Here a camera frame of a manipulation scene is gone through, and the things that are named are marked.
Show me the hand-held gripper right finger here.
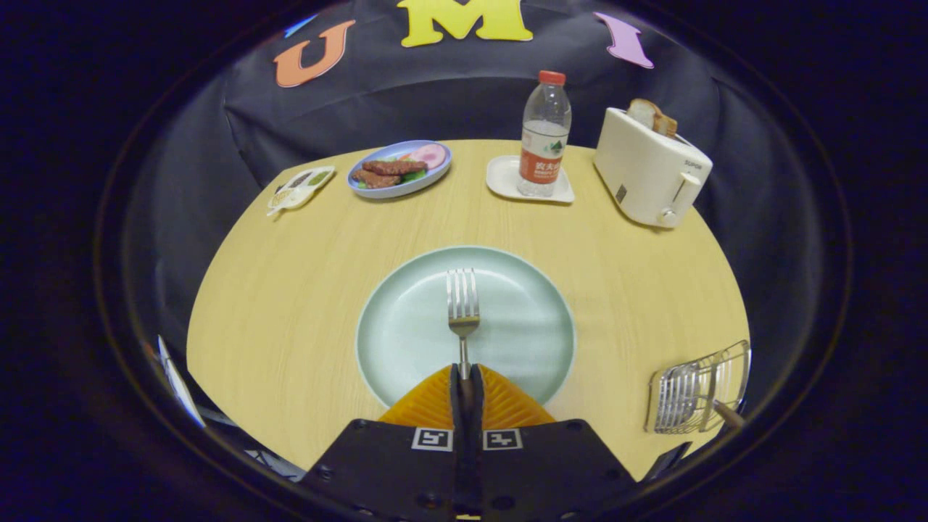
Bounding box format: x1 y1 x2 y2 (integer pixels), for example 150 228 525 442
468 362 642 522

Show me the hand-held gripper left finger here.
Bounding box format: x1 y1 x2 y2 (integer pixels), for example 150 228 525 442
297 362 465 522

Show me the metal fork wooden handle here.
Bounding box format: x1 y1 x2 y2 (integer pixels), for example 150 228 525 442
446 268 481 428

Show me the metal spoon wooden handle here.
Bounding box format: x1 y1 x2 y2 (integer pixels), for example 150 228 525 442
663 362 746 428

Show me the pale green round plate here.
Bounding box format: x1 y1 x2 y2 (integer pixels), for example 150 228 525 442
355 246 577 408

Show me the blue oval plate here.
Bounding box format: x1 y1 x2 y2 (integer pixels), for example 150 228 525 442
347 140 452 199

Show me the small white square tray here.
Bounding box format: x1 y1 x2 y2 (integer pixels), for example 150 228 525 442
486 155 576 204

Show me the brown meat slice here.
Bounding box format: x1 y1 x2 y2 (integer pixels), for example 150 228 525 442
362 160 428 176
352 170 402 190

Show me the clear water bottle red label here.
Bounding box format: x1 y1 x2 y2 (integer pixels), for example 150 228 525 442
517 70 573 198

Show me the pink ham slice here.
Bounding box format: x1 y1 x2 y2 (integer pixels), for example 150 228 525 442
410 144 448 170

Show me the white divided sauce dish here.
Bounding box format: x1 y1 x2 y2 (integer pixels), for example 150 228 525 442
266 165 336 217

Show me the cream white toaster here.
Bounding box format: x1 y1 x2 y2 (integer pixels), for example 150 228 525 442
593 107 714 229

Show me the silver wire rack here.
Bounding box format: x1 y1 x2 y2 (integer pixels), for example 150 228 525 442
645 340 752 435

